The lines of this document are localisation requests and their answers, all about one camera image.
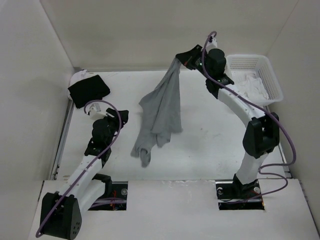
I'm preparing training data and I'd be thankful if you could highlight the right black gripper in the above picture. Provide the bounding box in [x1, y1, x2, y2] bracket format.
[176, 44, 213, 79]

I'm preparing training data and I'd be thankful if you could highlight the purple cable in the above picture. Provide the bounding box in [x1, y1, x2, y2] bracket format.
[35, 100, 126, 238]
[201, 31, 297, 205]

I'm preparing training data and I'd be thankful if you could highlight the white plastic basket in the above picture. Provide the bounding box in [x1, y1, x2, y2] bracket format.
[226, 54, 284, 107]

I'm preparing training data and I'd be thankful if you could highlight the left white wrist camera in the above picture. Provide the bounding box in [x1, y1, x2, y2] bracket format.
[88, 103, 105, 120]

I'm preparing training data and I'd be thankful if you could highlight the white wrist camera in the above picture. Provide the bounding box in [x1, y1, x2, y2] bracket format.
[88, 103, 105, 120]
[205, 35, 218, 52]

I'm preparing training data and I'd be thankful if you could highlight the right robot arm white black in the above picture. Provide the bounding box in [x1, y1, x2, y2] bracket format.
[175, 45, 280, 201]

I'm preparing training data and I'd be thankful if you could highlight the grey tank top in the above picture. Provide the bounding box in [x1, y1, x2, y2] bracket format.
[130, 58, 183, 168]

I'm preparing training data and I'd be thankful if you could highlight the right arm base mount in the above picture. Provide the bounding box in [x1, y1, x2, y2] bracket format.
[215, 180, 265, 211]

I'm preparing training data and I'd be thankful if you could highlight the folded white tank top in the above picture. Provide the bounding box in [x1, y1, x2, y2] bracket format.
[68, 69, 87, 87]

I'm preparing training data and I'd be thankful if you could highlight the white tank top in basket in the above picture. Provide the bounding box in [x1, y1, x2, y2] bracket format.
[236, 73, 269, 101]

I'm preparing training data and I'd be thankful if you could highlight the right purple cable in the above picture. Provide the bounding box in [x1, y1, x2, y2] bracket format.
[201, 31, 297, 205]

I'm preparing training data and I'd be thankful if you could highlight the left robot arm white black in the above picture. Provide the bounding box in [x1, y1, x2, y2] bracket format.
[36, 108, 129, 240]

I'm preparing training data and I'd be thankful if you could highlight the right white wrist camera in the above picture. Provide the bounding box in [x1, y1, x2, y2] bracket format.
[205, 35, 218, 52]

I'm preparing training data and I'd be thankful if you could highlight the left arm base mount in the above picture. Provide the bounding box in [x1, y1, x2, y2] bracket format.
[89, 181, 128, 211]

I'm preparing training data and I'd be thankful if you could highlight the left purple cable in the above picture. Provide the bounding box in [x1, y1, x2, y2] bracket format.
[35, 100, 126, 238]

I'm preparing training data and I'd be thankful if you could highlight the folded black tank top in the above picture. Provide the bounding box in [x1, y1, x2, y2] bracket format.
[68, 75, 111, 109]

